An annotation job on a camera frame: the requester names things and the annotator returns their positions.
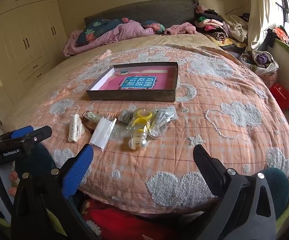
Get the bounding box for bagged yellow hoop earrings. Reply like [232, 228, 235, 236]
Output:
[127, 107, 158, 134]

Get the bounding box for dark cardboard box tray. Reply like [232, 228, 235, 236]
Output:
[86, 62, 179, 102]

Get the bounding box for silver jewelry plastic bag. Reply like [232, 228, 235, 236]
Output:
[149, 106, 179, 139]

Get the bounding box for purple blanket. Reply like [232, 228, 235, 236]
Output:
[63, 20, 155, 57]

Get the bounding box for cream wardrobe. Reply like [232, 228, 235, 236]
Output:
[0, 0, 66, 122]

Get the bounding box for clothes on window sill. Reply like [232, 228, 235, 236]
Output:
[267, 25, 289, 47]

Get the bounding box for cream curtain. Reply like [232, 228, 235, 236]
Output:
[246, 0, 275, 51]

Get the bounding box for dark floral pillow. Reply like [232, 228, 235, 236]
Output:
[76, 18, 125, 46]

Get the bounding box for clear box rhinestone hairpins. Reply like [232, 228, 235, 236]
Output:
[117, 109, 133, 124]

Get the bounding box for pearl ball hair clip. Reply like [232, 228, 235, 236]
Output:
[128, 133, 148, 150]

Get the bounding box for red plastic stool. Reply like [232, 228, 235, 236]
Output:
[270, 83, 289, 110]

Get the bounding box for peach spiral hair tie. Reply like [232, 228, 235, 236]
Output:
[96, 110, 117, 121]

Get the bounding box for dark grey headboard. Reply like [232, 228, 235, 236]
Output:
[84, 0, 199, 28]

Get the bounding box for clear bag white card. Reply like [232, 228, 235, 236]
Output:
[89, 118, 117, 152]

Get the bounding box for pink fuzzy garment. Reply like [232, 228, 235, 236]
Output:
[164, 22, 198, 35]

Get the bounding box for white hair claw clip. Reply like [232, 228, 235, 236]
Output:
[68, 114, 85, 142]

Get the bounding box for floral laundry basket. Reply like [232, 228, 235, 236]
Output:
[238, 50, 279, 88]

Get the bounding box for tan bed sheet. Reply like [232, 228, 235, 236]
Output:
[2, 34, 229, 132]

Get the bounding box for pile of clothes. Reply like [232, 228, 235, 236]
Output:
[194, 4, 250, 50]

